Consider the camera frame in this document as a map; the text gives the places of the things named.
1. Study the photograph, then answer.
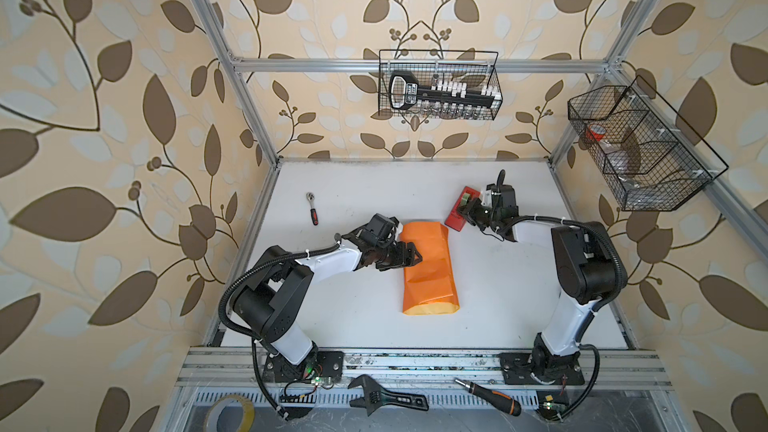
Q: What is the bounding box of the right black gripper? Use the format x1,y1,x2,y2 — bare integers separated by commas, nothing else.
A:
457,196,499,230

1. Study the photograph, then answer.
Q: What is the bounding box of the yellow orange wrapping paper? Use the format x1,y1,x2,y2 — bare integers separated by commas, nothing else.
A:
400,222,460,316

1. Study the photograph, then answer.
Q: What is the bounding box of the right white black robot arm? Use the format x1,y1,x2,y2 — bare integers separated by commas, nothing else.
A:
457,183,628,375

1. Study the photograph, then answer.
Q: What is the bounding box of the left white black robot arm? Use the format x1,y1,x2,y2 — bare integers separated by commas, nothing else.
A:
218,214,423,367

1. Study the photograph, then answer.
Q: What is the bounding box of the red tape dispenser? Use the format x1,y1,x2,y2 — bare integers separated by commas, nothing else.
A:
444,187,480,232

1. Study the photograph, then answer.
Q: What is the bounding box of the black socket set holder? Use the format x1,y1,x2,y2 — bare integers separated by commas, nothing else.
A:
384,70,503,112

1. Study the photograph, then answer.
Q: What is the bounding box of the black adjustable wrench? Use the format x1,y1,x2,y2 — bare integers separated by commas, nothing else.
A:
348,374,430,416

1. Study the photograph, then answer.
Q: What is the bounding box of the red cap in basket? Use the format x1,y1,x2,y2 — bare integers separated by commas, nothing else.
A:
584,123,607,143

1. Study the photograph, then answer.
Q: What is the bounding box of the black orange screwdriver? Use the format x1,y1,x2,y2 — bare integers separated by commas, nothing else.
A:
454,378,522,417

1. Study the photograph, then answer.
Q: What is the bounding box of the clear packing tape roll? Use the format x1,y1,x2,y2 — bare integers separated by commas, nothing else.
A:
203,394,255,432

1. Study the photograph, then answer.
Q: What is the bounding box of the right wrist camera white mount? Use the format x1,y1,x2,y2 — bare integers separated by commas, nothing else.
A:
482,169,506,207

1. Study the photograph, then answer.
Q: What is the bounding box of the small red-handled ratchet wrench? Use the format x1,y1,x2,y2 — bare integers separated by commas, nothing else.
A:
306,192,319,226

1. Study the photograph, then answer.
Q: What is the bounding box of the black wire basket back wall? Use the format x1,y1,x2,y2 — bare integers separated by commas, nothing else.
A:
378,48,504,121

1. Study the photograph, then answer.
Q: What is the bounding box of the black wire basket wall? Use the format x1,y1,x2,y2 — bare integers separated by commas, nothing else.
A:
378,48,504,121
567,75,728,212

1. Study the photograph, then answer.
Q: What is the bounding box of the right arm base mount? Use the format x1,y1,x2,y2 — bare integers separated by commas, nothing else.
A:
498,333,585,386

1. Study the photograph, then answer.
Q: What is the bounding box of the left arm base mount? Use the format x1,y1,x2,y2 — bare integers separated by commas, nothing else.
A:
263,350,345,387

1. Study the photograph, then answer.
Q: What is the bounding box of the black wire basket right wall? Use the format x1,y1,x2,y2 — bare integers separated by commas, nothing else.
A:
567,75,728,212

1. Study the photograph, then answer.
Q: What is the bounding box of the aluminium front rail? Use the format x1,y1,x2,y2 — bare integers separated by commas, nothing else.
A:
176,347,673,391

